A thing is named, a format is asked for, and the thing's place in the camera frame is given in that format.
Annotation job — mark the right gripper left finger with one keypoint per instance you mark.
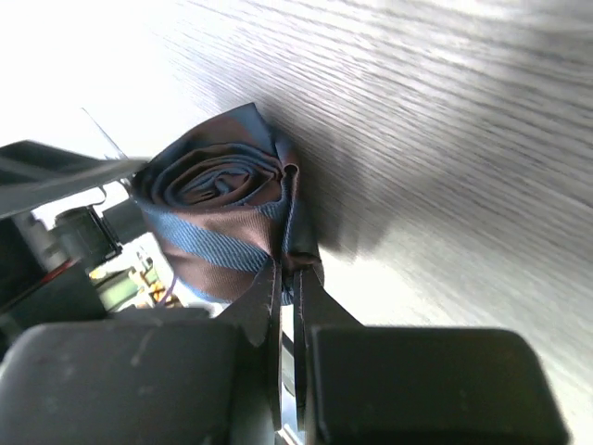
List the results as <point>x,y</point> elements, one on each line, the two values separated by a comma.
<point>151,376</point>

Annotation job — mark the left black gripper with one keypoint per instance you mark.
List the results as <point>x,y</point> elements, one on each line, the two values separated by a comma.
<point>45,273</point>

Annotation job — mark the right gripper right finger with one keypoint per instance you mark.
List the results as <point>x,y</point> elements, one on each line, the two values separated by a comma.
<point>358,384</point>

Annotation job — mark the blue brown striped tie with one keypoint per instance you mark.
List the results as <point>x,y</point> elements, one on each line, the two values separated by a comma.
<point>223,200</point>

